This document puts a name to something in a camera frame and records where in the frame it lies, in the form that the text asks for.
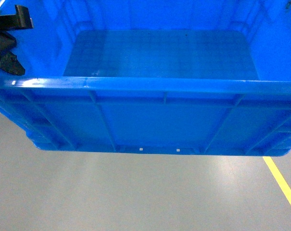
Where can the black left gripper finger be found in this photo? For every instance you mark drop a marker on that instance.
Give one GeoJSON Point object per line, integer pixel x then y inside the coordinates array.
{"type": "Point", "coordinates": [21, 20]}
{"type": "Point", "coordinates": [8, 61]}

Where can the blue plastic crate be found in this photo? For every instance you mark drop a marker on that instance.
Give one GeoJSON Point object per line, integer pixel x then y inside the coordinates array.
{"type": "Point", "coordinates": [208, 77]}

